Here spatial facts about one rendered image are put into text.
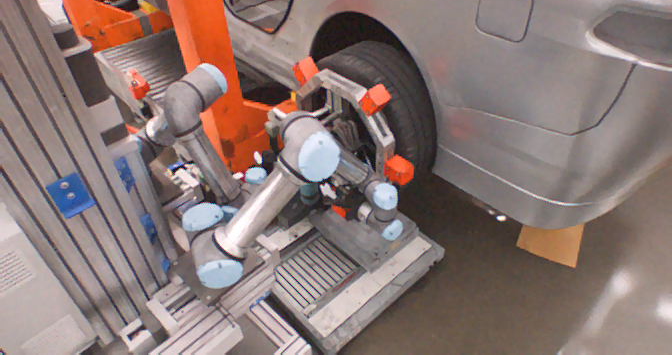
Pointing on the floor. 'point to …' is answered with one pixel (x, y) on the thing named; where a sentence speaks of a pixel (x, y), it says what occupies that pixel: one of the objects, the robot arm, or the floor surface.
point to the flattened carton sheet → (552, 243)
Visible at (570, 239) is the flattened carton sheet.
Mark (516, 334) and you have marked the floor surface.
